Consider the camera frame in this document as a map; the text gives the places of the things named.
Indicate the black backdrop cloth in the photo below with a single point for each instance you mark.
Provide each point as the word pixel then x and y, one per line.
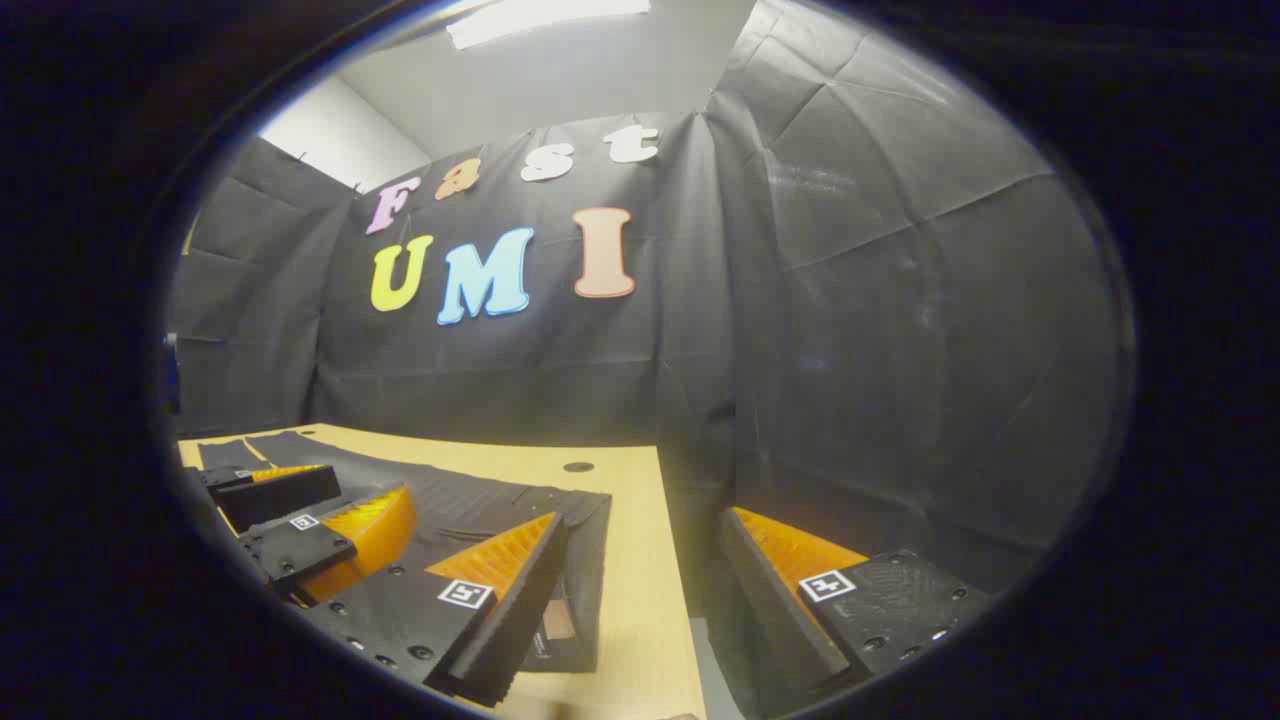
pixel 850 300

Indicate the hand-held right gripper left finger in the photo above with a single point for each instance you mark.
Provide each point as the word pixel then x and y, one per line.
pixel 520 620

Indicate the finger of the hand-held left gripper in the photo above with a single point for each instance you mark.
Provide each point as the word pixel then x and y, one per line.
pixel 280 498
pixel 300 548

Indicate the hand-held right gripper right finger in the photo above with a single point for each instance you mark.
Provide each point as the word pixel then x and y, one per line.
pixel 770 610

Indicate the dark grey jeans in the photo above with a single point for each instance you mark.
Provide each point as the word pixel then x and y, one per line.
pixel 460 500

